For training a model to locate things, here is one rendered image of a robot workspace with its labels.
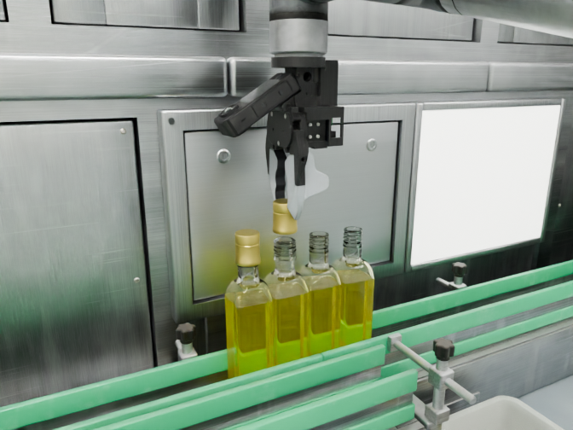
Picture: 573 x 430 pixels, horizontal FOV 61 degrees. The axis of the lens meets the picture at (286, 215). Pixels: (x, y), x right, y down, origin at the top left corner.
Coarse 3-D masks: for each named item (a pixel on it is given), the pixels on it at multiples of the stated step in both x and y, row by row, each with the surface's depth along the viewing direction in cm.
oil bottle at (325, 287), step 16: (304, 272) 72; (320, 272) 71; (336, 272) 72; (320, 288) 71; (336, 288) 72; (320, 304) 71; (336, 304) 73; (320, 320) 72; (336, 320) 74; (320, 336) 73; (336, 336) 74; (320, 352) 74
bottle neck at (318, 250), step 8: (312, 232) 72; (320, 232) 72; (312, 240) 71; (320, 240) 70; (328, 240) 71; (312, 248) 71; (320, 248) 71; (312, 256) 71; (320, 256) 71; (312, 264) 72; (320, 264) 71
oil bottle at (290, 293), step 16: (272, 272) 71; (272, 288) 68; (288, 288) 68; (304, 288) 69; (288, 304) 68; (304, 304) 70; (288, 320) 69; (304, 320) 71; (288, 336) 70; (304, 336) 71; (288, 352) 71; (304, 352) 72
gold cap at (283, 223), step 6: (276, 204) 66; (282, 204) 66; (276, 210) 66; (282, 210) 66; (288, 210) 66; (276, 216) 67; (282, 216) 66; (288, 216) 66; (276, 222) 67; (282, 222) 66; (288, 222) 66; (294, 222) 67; (276, 228) 67; (282, 228) 67; (288, 228) 67; (294, 228) 67; (282, 234) 67; (288, 234) 67
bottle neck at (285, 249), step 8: (280, 240) 70; (288, 240) 70; (280, 248) 68; (288, 248) 68; (296, 248) 69; (280, 256) 68; (288, 256) 68; (296, 256) 70; (280, 264) 69; (288, 264) 69; (280, 272) 69; (288, 272) 69
